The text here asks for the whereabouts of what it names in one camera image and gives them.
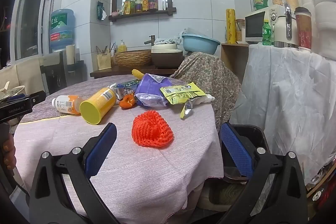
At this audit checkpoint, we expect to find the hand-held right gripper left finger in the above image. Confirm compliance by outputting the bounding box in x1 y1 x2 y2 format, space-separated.
29 122 118 224

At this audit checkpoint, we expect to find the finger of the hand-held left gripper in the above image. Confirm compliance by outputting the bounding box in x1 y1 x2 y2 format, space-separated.
7 93 26 103
23 91 47 107

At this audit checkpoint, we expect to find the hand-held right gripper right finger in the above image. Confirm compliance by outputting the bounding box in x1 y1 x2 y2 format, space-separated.
219 122 308 224

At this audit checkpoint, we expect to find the dark plastic bin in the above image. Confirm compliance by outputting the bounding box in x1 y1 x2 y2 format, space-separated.
219 124 271 183

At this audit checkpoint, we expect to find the orange juice plastic bottle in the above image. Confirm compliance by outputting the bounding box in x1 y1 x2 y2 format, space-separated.
52 95 84 115

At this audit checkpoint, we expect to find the yellow cylindrical can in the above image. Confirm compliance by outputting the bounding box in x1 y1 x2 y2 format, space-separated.
79 88 117 125

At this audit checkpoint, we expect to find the small orange wrapper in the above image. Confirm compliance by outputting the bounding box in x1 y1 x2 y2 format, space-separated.
119 94 136 109

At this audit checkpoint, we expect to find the orange mesh foam net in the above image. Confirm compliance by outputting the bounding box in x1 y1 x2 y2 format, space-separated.
132 110 174 147

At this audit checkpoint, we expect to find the white tissue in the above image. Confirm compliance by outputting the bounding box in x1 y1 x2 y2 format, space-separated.
190 94 215 105

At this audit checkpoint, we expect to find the blue green foil wrapper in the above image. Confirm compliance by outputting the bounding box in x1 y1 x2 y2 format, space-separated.
109 80 142 101

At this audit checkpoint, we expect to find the clear yellow-edged wrapper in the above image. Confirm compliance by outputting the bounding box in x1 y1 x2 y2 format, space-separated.
180 99 193 119

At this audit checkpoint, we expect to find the purple plastic bag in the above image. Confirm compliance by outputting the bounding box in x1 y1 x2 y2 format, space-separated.
135 73 174 107

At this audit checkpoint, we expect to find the yellow-green snack packet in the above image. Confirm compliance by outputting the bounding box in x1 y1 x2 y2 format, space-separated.
160 82 207 105

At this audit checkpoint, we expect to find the person's left hand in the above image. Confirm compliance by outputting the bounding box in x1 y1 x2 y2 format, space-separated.
0 132 17 171

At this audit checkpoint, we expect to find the white bowl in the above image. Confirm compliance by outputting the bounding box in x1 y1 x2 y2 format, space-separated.
0 81 25 102

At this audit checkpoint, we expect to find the water dispenser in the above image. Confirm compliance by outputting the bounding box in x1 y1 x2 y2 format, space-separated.
39 49 86 94

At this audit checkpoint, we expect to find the grey wood-print table mat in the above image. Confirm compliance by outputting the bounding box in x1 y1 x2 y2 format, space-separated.
20 74 184 123

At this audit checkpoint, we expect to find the beige plastic tub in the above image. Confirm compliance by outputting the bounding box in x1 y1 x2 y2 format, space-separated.
197 179 252 212

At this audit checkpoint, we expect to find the white cup tube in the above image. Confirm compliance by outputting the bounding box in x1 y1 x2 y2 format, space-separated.
66 45 75 65

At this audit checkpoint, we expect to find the white cloth cover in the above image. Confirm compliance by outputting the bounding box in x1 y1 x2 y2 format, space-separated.
231 44 336 185

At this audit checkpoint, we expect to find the window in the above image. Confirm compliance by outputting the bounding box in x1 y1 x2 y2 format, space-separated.
0 0 56 67

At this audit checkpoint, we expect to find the blue water jug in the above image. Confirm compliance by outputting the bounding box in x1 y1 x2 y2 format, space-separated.
49 9 75 51

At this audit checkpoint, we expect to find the yellow chopstick holder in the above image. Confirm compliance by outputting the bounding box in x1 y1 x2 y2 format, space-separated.
96 53 112 70

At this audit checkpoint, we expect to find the dark wooden counter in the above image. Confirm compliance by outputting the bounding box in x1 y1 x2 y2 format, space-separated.
90 65 176 79

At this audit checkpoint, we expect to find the bundle of chopsticks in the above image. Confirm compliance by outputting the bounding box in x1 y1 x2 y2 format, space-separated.
96 43 116 55

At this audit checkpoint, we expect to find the paisley patterned cloth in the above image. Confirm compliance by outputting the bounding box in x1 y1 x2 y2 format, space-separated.
170 52 242 132

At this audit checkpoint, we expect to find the light wooden cabinet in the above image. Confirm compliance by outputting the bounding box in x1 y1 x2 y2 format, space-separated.
220 42 250 77

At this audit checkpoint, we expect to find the wicker basket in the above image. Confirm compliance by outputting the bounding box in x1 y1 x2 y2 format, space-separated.
114 49 153 68

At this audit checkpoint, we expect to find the yellow soap bottle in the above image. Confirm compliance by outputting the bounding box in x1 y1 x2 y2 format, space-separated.
117 39 128 53

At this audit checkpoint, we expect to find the red plastic bag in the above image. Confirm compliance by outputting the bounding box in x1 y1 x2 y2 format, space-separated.
314 179 336 214

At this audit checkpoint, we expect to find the green tissue packet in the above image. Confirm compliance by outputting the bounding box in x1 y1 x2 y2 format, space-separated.
96 1 108 20

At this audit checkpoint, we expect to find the brown and beige pot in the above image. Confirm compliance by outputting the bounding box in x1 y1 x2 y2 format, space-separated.
151 43 183 69

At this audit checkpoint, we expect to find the blue plastic basin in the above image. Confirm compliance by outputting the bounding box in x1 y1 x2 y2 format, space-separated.
182 34 221 56

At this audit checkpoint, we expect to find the glass jar wooden lid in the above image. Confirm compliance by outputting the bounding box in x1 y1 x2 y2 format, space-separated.
235 19 246 42

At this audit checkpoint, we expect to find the green soda bottle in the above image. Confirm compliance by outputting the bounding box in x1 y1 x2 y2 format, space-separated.
262 20 274 46

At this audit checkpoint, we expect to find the yellow cylinder tube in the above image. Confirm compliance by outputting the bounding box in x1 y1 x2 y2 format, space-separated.
226 9 237 44

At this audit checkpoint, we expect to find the white microwave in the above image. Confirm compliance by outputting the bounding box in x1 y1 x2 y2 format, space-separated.
245 7 285 44

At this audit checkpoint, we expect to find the light blue towel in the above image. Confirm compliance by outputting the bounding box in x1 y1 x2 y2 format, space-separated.
154 28 188 45

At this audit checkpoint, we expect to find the white electric kettle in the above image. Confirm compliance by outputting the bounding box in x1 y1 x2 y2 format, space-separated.
273 3 299 48

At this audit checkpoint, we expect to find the red paper cup with lid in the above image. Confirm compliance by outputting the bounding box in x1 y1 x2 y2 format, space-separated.
294 7 313 52

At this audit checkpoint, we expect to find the row of condiment bottles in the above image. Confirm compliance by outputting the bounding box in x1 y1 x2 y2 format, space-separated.
119 0 168 15

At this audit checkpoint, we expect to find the stack of white paper bowls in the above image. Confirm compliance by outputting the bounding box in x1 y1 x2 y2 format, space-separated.
308 0 336 59

